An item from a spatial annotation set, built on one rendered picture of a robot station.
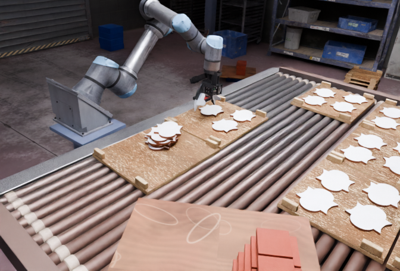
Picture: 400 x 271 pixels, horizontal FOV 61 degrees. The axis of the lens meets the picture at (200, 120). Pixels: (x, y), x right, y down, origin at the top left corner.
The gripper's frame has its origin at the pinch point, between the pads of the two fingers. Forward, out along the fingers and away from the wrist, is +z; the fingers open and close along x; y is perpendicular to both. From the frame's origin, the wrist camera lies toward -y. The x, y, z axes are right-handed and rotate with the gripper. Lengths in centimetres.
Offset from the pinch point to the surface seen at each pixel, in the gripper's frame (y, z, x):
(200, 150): 18.1, 8.8, -21.6
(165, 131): 4.4, 2.5, -29.9
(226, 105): -2.1, 4.7, 22.7
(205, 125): 4.8, 7.0, -3.0
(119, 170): 6, 12, -55
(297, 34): -162, 20, 446
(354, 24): -72, -13, 442
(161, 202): 39, 2, -65
